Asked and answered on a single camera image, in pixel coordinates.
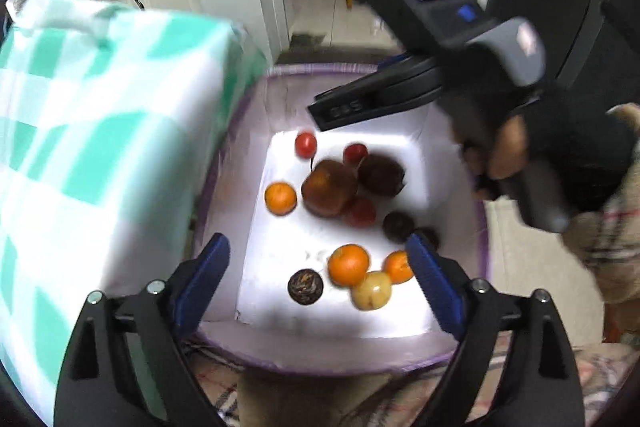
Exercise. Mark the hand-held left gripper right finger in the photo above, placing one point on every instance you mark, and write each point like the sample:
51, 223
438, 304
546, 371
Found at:
437, 289

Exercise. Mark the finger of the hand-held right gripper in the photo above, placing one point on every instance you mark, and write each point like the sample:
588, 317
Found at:
370, 99
396, 61

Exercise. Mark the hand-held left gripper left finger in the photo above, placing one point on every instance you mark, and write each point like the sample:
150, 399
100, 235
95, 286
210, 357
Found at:
200, 279

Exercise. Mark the orange mandarin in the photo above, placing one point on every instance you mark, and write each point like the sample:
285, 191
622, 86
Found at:
397, 267
348, 264
280, 198

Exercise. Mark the dark wrinkled passion fruit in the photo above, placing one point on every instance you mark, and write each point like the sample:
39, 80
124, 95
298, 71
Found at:
430, 237
398, 225
305, 286

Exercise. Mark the red tomato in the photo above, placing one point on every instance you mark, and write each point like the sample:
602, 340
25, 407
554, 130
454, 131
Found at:
355, 153
361, 211
305, 144

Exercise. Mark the yellow tomato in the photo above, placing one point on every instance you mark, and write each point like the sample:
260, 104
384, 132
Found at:
371, 290

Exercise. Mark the white box with purple rim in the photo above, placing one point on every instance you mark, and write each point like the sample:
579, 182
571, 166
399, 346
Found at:
260, 322

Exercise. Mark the wrinkled dark red apple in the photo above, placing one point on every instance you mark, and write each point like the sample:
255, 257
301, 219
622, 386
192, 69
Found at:
381, 174

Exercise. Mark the wrinkled dark apple with stem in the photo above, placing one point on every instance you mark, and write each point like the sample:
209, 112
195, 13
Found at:
330, 188

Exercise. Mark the person's right forearm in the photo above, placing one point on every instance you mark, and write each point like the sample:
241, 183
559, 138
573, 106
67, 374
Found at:
615, 232

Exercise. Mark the person's right hand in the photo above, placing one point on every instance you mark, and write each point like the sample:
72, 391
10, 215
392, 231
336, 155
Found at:
550, 142

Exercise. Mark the green white checkered tablecloth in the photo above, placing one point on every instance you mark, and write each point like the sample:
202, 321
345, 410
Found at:
100, 132

